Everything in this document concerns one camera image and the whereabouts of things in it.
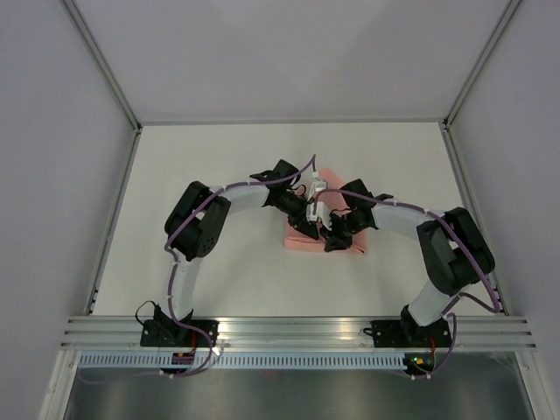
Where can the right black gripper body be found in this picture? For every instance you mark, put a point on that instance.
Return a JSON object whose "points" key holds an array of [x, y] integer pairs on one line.
{"points": [[341, 229]]}

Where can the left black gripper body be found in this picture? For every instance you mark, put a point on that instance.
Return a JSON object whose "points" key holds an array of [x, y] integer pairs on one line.
{"points": [[294, 207]]}

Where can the pink satin napkin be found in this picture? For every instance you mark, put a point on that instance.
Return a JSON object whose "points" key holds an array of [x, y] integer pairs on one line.
{"points": [[293, 240]]}

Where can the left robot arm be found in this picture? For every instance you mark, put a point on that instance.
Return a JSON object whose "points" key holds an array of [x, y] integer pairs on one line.
{"points": [[195, 224]]}

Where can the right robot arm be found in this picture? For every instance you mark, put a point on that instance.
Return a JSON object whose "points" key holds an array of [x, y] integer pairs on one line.
{"points": [[456, 257]]}

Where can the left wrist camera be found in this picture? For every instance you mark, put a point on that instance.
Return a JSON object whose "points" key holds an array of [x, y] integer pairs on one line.
{"points": [[317, 185]]}

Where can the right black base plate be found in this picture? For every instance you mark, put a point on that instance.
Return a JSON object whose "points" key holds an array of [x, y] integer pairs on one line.
{"points": [[393, 333]]}

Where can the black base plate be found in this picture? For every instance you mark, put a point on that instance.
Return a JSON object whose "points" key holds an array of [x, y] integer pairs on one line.
{"points": [[173, 336], [393, 333]]}

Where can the right side frame rail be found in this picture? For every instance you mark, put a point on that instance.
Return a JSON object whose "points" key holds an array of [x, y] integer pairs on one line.
{"points": [[468, 199]]}

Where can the frame rail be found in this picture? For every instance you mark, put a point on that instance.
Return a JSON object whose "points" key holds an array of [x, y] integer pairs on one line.
{"points": [[114, 210], [468, 199]]}

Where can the back aluminium frame bar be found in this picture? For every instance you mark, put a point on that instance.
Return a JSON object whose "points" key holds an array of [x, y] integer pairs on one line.
{"points": [[294, 120]]}

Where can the left side frame rail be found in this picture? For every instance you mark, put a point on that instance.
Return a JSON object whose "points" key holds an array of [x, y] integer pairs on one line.
{"points": [[114, 210]]}

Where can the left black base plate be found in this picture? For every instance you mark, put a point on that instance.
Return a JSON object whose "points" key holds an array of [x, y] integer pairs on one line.
{"points": [[173, 336]]}

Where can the front aluminium rail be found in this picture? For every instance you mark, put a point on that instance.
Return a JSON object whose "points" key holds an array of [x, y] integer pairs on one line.
{"points": [[302, 334]]}

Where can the white slotted cable duct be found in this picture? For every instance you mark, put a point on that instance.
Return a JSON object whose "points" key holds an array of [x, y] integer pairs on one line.
{"points": [[232, 360]]}

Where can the right aluminium frame post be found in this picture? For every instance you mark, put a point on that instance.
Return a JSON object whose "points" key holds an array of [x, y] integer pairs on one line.
{"points": [[503, 22]]}

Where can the aluminium frame post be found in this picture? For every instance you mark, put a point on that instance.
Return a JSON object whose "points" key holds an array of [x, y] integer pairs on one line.
{"points": [[87, 38], [503, 22]]}

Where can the left aluminium frame post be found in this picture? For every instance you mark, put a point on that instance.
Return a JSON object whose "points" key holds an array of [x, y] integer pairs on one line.
{"points": [[87, 38]]}

